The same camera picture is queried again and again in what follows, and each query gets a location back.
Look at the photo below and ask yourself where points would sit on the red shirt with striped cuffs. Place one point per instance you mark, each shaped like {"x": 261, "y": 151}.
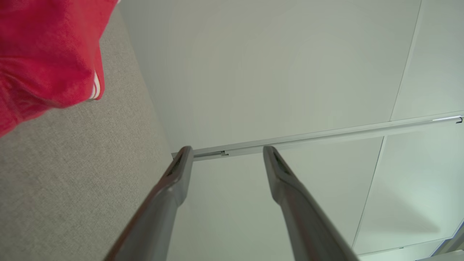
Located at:
{"x": 43, "y": 54}

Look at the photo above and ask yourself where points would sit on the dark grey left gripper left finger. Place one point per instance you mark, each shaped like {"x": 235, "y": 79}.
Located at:
{"x": 152, "y": 224}

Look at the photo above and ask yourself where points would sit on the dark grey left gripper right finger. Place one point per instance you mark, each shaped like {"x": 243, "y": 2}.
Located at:
{"x": 308, "y": 228}

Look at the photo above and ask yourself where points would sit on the metal wall rail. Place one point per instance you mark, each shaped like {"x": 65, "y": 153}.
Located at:
{"x": 326, "y": 135}

